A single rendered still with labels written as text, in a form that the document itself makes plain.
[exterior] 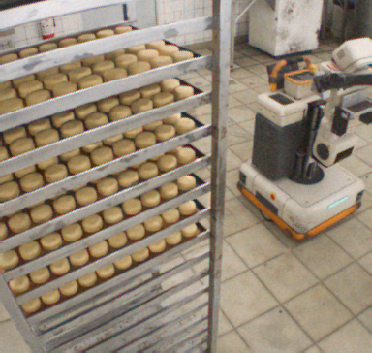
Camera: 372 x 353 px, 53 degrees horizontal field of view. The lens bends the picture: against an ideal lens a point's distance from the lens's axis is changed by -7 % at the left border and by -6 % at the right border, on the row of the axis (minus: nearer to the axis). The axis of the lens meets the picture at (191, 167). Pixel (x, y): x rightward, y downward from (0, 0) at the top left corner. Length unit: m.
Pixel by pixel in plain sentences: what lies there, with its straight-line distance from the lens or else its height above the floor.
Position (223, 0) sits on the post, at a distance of 0.86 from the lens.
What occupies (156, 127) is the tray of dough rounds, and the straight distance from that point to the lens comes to 1.00.
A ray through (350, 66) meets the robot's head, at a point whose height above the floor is 1.14.
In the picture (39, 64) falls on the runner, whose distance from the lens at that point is 0.73.
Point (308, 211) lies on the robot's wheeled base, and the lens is 2.40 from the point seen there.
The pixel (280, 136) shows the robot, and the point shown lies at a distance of 2.35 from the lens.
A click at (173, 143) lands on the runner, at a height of 1.32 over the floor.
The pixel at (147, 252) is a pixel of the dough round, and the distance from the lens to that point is 1.16.
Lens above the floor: 1.81
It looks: 35 degrees down
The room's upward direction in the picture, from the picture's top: 1 degrees counter-clockwise
